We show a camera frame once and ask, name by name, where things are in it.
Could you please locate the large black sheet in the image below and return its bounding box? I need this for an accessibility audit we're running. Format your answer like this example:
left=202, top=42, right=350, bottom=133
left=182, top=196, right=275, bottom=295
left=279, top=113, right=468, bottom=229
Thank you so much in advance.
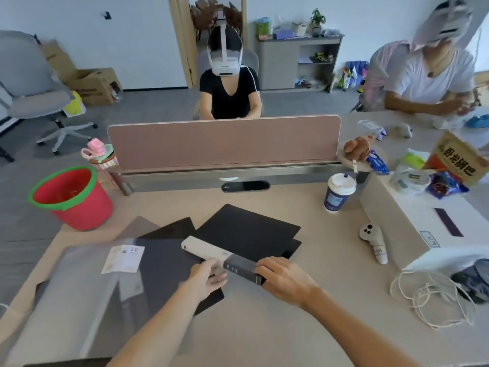
left=194, top=204, right=302, bottom=260

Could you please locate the black oval cable grommet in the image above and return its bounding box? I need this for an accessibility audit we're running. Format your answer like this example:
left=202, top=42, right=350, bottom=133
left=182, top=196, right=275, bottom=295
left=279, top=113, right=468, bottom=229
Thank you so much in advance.
left=221, top=180, right=271, bottom=194

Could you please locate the person's right hand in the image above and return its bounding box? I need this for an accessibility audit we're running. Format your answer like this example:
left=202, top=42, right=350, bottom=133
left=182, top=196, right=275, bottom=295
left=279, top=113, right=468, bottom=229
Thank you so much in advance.
left=254, top=257, right=322, bottom=309

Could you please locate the white headset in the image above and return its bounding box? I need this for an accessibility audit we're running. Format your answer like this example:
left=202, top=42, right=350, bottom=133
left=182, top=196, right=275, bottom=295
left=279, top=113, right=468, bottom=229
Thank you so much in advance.
left=207, top=26, right=243, bottom=77
left=414, top=0, right=473, bottom=48

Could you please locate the black sheet under box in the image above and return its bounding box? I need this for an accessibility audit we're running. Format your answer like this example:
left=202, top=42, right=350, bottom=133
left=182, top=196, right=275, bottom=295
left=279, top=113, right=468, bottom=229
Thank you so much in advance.
left=281, top=238, right=303, bottom=260

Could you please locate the brown cardboard box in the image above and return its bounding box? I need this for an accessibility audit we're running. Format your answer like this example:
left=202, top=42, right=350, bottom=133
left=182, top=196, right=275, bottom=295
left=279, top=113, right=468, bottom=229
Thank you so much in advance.
left=40, top=40, right=124, bottom=108

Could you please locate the potted green plant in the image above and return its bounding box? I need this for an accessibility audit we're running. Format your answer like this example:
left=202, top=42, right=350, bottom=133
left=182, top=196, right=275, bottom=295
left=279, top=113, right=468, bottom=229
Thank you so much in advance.
left=309, top=8, right=327, bottom=37

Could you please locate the person's left forearm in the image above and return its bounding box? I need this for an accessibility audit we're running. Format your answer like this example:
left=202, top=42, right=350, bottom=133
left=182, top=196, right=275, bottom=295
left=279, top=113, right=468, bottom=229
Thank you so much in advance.
left=107, top=283, right=200, bottom=367

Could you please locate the blue and white paper cup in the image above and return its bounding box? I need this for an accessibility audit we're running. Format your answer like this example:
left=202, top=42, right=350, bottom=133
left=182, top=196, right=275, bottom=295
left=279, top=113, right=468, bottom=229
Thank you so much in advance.
left=323, top=173, right=357, bottom=214

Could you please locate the long white and grey box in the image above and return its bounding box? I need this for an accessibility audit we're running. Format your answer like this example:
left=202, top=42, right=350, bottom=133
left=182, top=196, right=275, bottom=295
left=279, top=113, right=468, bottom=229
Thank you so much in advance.
left=181, top=236, right=267, bottom=286

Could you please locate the white handheld controller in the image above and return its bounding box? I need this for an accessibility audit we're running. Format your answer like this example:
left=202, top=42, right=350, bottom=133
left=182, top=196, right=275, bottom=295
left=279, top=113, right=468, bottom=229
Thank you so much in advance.
left=359, top=224, right=389, bottom=265

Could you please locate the white paper label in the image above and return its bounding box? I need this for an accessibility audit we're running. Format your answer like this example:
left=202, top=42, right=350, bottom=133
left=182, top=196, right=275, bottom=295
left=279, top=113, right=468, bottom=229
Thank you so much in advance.
left=101, top=245, right=145, bottom=275

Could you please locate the grey office chair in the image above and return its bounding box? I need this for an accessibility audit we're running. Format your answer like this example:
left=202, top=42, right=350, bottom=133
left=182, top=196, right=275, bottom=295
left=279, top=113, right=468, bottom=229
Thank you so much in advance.
left=0, top=30, right=98, bottom=156

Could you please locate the grey cabinet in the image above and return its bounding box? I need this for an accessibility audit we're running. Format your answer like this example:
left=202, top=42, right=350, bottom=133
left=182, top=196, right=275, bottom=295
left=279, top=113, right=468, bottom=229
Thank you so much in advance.
left=255, top=34, right=343, bottom=92

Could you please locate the white string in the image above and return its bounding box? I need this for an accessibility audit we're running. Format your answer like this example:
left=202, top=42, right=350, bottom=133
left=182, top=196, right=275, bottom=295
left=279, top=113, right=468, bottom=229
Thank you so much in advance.
left=389, top=270, right=477, bottom=330

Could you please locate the brown plush bear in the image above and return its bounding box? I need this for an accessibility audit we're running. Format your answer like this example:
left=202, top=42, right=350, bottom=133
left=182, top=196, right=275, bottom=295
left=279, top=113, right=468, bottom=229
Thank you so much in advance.
left=343, top=135, right=377, bottom=162

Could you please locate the pile of colourful toys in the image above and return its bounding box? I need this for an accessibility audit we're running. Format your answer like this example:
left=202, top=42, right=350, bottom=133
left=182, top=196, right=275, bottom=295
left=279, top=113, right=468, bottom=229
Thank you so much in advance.
left=330, top=60, right=370, bottom=93

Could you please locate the blue plastic object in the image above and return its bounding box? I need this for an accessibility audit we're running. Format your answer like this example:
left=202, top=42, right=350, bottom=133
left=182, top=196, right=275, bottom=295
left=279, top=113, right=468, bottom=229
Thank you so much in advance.
left=464, top=114, right=489, bottom=129

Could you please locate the person's right forearm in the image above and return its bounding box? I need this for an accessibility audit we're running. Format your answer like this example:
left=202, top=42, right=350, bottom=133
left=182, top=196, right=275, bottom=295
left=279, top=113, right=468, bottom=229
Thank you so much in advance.
left=302, top=286, right=423, bottom=367

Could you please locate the pink desk divider panel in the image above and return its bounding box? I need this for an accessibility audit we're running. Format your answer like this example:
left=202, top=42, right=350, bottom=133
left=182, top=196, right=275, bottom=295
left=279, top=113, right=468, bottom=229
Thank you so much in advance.
left=107, top=115, right=342, bottom=173

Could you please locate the green packet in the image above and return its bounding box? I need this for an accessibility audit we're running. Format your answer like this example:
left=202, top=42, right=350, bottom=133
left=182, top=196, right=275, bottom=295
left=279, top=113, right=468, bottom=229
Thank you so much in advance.
left=400, top=148, right=427, bottom=169

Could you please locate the grey divider base rail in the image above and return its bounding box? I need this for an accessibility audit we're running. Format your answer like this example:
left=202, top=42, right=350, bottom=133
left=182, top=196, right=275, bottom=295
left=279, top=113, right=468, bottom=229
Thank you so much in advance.
left=110, top=161, right=369, bottom=194

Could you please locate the yellow snack bag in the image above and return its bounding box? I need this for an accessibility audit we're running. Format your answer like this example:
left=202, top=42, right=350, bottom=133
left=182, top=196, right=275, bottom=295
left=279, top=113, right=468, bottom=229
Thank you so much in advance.
left=422, top=130, right=489, bottom=188

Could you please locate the green box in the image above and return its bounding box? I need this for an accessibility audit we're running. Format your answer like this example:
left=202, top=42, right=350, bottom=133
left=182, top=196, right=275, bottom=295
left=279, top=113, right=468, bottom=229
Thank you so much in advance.
left=255, top=17, right=273, bottom=40

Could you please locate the dark cloth bag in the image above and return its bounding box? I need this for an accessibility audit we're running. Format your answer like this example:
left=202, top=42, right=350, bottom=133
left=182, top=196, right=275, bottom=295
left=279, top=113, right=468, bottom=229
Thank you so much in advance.
left=450, top=258, right=489, bottom=305

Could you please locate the large white cardboard box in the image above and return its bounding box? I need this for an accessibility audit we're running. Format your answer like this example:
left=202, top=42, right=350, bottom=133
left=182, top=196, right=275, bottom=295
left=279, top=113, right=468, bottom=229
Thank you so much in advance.
left=358, top=171, right=489, bottom=272

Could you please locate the white plastic bag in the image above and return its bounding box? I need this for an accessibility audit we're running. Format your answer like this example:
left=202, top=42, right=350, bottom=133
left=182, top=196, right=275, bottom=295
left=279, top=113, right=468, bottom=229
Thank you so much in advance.
left=389, top=166, right=432, bottom=196

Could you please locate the round wooden tray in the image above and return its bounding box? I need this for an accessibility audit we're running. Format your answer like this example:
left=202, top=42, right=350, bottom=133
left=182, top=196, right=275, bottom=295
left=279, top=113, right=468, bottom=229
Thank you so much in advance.
left=336, top=147, right=389, bottom=173

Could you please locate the grey translucent plastic sleeve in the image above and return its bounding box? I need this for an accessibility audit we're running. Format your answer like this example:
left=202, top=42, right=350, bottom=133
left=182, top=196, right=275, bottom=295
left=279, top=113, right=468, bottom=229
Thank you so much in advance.
left=5, top=236, right=226, bottom=365

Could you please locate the pink water bottle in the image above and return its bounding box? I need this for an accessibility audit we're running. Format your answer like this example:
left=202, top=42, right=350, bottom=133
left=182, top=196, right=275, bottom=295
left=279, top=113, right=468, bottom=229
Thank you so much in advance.
left=80, top=138, right=120, bottom=190

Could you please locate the red bucket with green rim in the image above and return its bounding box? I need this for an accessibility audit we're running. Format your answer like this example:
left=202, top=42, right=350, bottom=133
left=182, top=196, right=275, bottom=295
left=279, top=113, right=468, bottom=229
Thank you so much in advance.
left=28, top=166, right=114, bottom=232

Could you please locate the person's left hand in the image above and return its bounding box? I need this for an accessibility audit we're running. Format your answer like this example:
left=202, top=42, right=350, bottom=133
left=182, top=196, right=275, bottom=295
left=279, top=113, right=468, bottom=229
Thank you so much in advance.
left=180, top=258, right=228, bottom=303

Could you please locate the small black sheet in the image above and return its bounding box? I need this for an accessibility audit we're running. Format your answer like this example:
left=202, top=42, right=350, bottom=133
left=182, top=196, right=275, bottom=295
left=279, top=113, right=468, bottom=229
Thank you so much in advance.
left=138, top=217, right=196, bottom=241

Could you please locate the blue and red snack packet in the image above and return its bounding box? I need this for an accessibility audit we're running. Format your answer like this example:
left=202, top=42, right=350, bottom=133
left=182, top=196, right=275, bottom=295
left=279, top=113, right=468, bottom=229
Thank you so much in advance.
left=425, top=171, right=470, bottom=200

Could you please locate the wooden door frame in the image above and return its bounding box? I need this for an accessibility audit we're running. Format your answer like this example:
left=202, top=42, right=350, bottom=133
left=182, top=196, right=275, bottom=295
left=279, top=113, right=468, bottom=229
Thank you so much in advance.
left=168, top=0, right=248, bottom=89

